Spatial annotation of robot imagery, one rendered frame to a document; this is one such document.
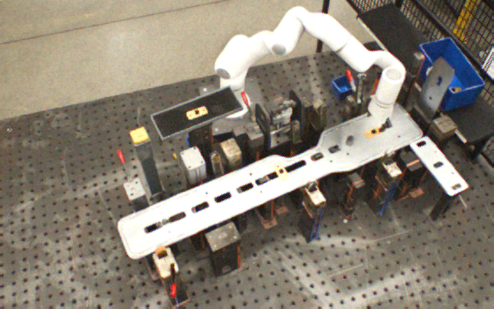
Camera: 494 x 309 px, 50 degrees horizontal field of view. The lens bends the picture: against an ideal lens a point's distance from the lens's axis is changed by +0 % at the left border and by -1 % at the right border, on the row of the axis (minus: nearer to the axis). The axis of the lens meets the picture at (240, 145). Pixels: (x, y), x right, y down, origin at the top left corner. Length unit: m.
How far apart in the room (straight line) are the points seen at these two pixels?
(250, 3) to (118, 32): 1.08
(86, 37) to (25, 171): 1.78
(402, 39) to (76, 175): 1.75
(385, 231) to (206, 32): 2.33
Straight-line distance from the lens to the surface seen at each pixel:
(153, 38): 4.23
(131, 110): 2.88
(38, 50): 4.38
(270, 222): 2.47
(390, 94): 2.16
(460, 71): 2.66
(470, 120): 2.56
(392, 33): 2.81
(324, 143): 2.35
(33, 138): 2.93
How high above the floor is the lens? 2.93
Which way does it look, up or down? 56 degrees down
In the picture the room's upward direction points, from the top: 1 degrees counter-clockwise
